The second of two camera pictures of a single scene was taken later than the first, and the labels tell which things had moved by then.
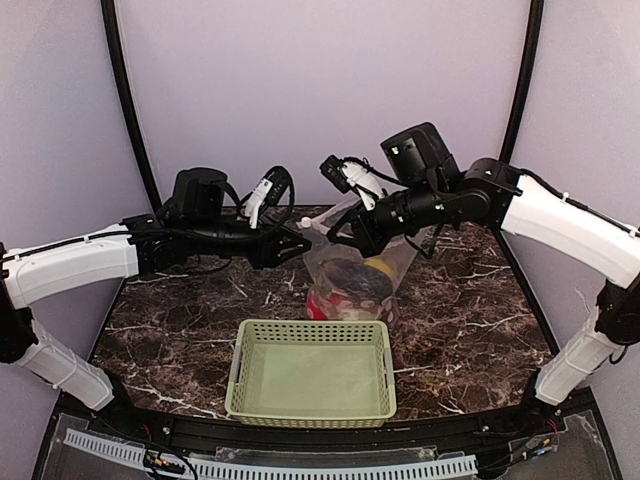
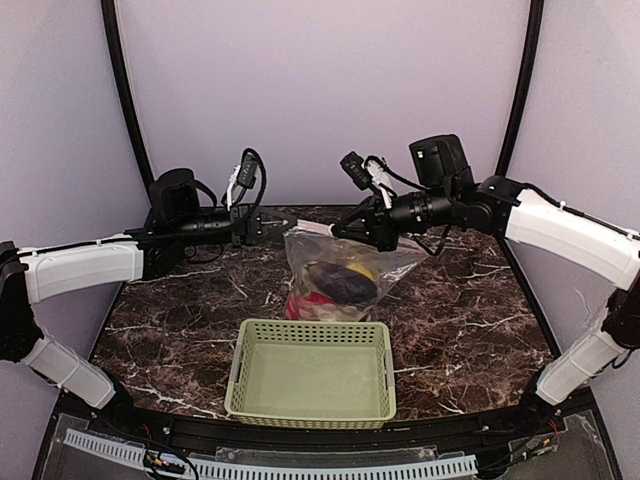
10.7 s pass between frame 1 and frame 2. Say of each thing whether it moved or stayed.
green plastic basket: stayed
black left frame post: stayed
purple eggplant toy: moved
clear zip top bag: moved
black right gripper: stayed
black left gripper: moved
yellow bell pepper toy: moved
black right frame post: stayed
